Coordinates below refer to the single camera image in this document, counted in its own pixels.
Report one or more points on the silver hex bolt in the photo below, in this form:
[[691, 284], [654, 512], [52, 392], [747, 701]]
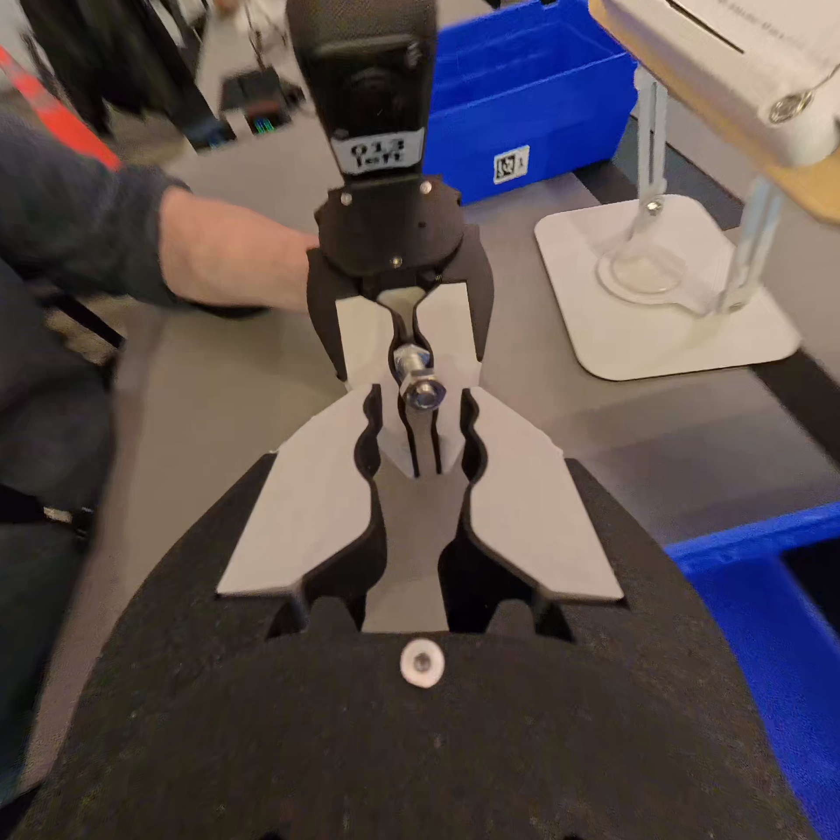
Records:
[[412, 364]]

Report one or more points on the orange traffic cone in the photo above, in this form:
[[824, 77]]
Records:
[[59, 111]]

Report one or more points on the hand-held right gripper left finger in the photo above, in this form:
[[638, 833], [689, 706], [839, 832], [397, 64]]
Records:
[[302, 518]]

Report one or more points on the black jacket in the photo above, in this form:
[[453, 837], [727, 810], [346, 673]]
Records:
[[98, 52]]

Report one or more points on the blue bin with square label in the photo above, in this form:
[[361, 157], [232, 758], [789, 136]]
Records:
[[558, 111]]

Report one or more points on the black device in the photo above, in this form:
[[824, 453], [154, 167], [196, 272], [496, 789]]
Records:
[[262, 98]]

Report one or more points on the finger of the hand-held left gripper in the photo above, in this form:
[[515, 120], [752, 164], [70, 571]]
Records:
[[361, 341], [456, 334]]

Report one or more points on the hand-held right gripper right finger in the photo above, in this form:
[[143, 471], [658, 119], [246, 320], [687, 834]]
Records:
[[538, 525]]

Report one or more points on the blue plastic bin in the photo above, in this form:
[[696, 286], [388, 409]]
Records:
[[754, 623]]

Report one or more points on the person's left forearm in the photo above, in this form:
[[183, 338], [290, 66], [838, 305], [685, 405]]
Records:
[[229, 256]]

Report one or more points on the white metal stand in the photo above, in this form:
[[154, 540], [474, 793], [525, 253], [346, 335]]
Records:
[[656, 348]]

